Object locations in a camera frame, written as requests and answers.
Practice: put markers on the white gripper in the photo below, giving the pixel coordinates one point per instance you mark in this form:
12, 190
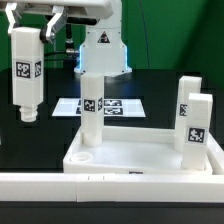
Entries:
58, 12

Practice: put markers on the white desk top tray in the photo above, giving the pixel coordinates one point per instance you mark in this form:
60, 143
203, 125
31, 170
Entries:
132, 150

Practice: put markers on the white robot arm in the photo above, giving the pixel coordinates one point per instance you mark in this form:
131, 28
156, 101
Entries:
102, 51

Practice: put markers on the white marker sheet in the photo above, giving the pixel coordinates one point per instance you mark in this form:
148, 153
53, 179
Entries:
71, 107

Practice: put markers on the white front fence bar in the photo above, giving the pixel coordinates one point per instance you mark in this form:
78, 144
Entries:
111, 187

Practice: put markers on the black cable vertical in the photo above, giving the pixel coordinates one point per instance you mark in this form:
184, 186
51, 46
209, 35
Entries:
69, 45

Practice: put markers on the black cable horizontal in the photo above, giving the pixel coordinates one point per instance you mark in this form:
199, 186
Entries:
63, 55

